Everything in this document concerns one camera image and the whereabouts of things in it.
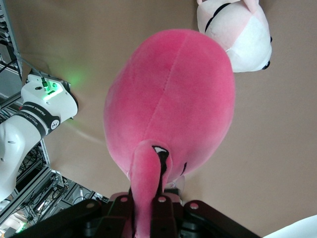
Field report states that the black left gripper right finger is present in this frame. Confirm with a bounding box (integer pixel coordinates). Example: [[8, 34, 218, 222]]
[[150, 194, 178, 238]]

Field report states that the pale pink white plush toy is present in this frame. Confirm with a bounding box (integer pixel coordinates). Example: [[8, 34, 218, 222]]
[[197, 0, 273, 73]]

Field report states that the grey cable green connector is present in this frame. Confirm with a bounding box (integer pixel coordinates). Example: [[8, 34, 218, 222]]
[[12, 49, 54, 91]]

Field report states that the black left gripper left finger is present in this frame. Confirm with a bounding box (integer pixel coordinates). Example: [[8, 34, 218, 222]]
[[98, 192, 136, 238]]

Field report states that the brown table cover mat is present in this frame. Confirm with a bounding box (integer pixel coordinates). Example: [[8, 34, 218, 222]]
[[7, 0, 317, 238]]

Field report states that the hot pink plush toy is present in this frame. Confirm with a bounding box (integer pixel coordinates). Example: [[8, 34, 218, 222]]
[[103, 28, 236, 238]]

